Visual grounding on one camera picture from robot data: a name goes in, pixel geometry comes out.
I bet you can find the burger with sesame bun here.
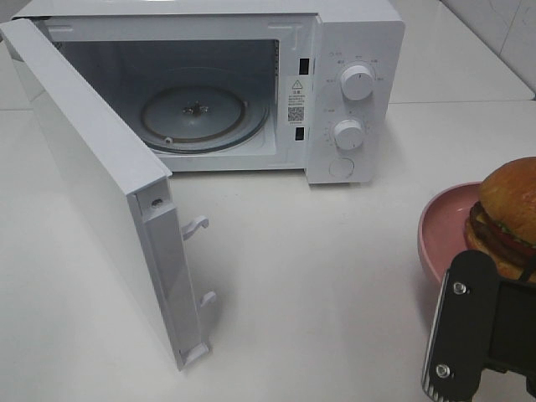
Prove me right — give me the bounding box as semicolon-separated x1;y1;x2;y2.
465;157;535;283

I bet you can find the white microwave door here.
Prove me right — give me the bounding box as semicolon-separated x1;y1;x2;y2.
1;18;215;369

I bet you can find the round door release button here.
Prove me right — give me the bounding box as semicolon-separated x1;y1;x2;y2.
329;157;354;178

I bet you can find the white microwave oven body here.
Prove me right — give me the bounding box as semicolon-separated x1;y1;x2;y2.
12;13;405;184

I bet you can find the upper white power knob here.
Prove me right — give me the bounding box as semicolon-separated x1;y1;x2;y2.
339;64;375;101

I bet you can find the lower white timer knob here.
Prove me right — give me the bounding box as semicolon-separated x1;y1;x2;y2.
332;119;365;151

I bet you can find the glass microwave turntable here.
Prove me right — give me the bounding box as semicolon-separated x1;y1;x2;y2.
139;85;270;154

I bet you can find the pink round plate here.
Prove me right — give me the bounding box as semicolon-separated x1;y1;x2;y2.
417;182;480;286

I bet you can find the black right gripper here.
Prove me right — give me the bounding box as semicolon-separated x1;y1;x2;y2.
475;279;535;396

